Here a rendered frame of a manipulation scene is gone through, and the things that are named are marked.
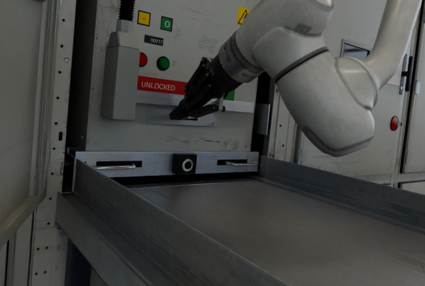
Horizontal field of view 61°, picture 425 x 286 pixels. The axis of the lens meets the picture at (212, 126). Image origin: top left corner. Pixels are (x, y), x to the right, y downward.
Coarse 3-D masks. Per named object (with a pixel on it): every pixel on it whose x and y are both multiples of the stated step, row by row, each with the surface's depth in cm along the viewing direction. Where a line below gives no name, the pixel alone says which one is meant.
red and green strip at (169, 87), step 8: (144, 80) 86; (152, 80) 87; (160, 80) 88; (168, 80) 90; (144, 88) 86; (152, 88) 87; (160, 88) 88; (168, 88) 90; (176, 88) 91; (232, 96) 102
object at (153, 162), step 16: (80, 160) 78; (112, 160) 82; (128, 160) 84; (144, 160) 87; (160, 160) 89; (208, 160) 98; (224, 160) 101; (240, 160) 105; (256, 160) 109; (112, 176) 82; (128, 176) 85
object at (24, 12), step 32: (0, 0) 47; (32, 0) 61; (0, 32) 48; (32, 32) 62; (0, 64) 49; (32, 64) 64; (0, 96) 50; (32, 96) 66; (0, 128) 51; (32, 128) 68; (0, 160) 52; (0, 192) 53; (0, 224) 54
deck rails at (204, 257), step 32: (96, 192) 63; (128, 192) 53; (320, 192) 92; (352, 192) 85; (384, 192) 79; (416, 192) 74; (128, 224) 52; (160, 224) 45; (416, 224) 73; (160, 256) 45; (192, 256) 39; (224, 256) 35
